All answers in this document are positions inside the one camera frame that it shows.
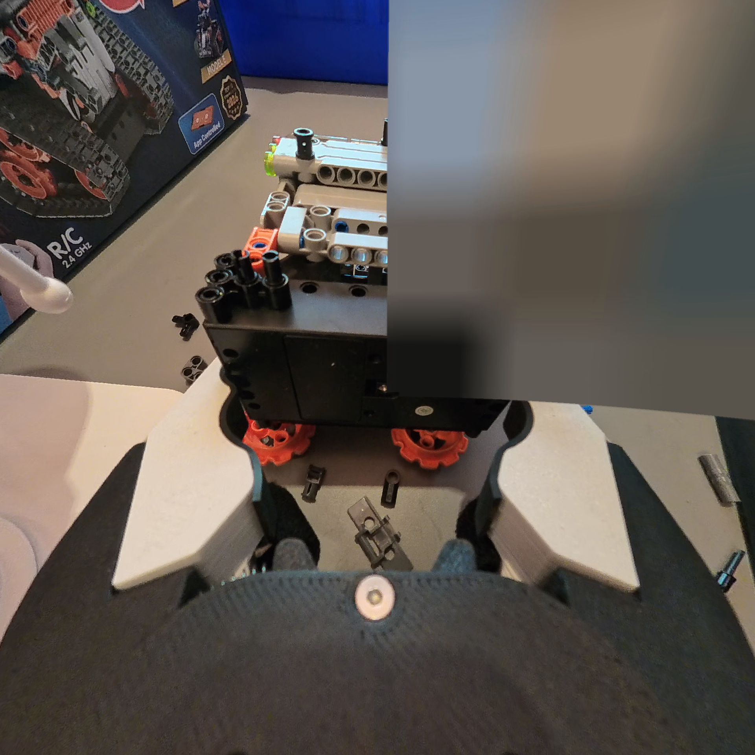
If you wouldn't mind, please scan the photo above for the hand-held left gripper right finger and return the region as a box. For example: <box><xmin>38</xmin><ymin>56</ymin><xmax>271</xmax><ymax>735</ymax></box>
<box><xmin>486</xmin><ymin>401</ymin><xmax>642</xmax><ymax>593</ymax></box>

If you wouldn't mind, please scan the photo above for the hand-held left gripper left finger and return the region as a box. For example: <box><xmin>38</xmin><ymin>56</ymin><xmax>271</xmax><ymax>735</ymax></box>
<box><xmin>111</xmin><ymin>368</ymin><xmax>266</xmax><ymax>591</ymax></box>

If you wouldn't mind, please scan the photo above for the building block robot vehicle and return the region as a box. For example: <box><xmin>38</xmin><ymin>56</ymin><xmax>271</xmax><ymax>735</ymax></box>
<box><xmin>197</xmin><ymin>127</ymin><xmax>514</xmax><ymax>470</ymax></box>

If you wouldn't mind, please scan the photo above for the grey track link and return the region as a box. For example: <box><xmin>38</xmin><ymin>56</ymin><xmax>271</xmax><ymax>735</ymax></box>
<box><xmin>348</xmin><ymin>497</ymin><xmax>414</xmax><ymax>570</ymax></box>

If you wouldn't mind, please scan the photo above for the grey tube connector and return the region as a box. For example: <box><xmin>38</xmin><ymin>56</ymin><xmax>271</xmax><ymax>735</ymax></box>
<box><xmin>699</xmin><ymin>454</ymin><xmax>741</xmax><ymax>503</ymax></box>

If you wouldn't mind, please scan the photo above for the black long pin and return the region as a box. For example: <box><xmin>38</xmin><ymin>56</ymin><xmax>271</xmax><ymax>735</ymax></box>
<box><xmin>715</xmin><ymin>550</ymin><xmax>746</xmax><ymax>592</ymax></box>

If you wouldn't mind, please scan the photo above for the dark perforated pad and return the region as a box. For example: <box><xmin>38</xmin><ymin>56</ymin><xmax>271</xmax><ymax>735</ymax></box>
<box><xmin>715</xmin><ymin>416</ymin><xmax>755</xmax><ymax>532</ymax></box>

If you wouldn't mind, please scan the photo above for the white articulated stand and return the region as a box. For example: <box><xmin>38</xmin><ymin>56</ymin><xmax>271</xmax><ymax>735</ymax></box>
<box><xmin>0</xmin><ymin>516</ymin><xmax>42</xmax><ymax>626</ymax></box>

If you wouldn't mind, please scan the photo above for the white knob rod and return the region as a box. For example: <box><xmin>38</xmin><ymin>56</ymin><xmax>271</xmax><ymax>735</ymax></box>
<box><xmin>0</xmin><ymin>245</ymin><xmax>74</xmax><ymax>313</ymax></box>

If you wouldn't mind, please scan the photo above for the printed robot kit box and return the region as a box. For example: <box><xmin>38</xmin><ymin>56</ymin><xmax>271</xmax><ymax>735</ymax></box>
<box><xmin>0</xmin><ymin>0</ymin><xmax>249</xmax><ymax>337</ymax></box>

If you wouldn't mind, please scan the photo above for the blue plastic storage bin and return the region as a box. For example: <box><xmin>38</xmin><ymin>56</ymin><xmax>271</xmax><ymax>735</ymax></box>
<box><xmin>221</xmin><ymin>0</ymin><xmax>389</xmax><ymax>79</ymax></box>

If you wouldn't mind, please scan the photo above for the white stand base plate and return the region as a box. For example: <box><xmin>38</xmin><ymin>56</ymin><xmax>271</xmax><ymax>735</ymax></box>
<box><xmin>0</xmin><ymin>373</ymin><xmax>184</xmax><ymax>591</ymax></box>

